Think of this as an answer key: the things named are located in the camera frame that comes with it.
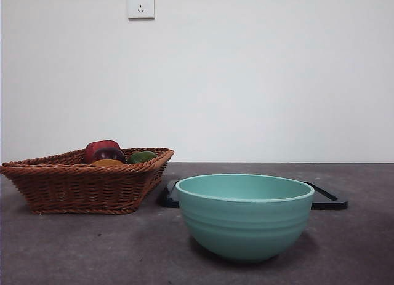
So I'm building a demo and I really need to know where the yellow-brown mango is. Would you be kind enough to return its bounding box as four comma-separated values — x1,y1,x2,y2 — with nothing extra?
89,158,124,166

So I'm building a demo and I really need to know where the red apple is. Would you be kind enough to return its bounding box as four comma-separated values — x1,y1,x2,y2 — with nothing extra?
84,139,121,163

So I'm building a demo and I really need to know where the dark red plum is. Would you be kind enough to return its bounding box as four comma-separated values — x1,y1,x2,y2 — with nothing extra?
91,147,126,163

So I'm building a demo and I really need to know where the dark green rectangular tray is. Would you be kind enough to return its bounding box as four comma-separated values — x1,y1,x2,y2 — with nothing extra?
158,179,348,211

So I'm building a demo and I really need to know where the green lime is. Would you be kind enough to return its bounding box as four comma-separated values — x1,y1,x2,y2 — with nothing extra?
127,151,157,164

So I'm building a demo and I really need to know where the white wall socket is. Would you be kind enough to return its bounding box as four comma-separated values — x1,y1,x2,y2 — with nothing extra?
127,0,155,20

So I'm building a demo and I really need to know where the teal bowl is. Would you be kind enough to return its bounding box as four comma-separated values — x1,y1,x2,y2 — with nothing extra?
175,173,315,264

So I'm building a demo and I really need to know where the brown wicker basket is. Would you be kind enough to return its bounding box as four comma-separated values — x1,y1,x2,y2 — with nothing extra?
0,147,175,215

